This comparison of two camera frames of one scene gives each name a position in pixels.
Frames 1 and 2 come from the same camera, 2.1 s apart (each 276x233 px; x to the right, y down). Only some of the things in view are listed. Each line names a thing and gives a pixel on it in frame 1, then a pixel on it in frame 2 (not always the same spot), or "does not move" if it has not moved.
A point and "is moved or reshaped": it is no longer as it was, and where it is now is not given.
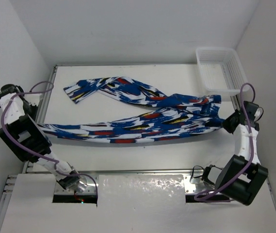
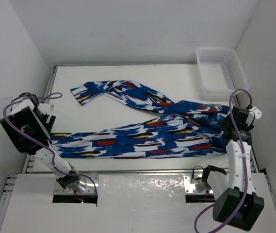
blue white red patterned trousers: (176, 117) is moved or reshaped
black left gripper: (34, 109) → (48, 125)
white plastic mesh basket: (221, 69) does not move
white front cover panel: (132, 203) does not move
